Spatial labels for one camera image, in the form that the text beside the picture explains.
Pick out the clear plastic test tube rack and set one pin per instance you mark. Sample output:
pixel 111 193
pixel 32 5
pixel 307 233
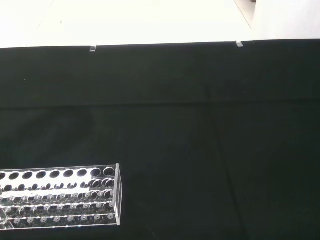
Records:
pixel 75 197

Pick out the black bench cloth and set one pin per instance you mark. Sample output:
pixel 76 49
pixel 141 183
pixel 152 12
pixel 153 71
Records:
pixel 175 150

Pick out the clear cloth clip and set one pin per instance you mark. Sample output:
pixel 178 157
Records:
pixel 239 43
pixel 92 48

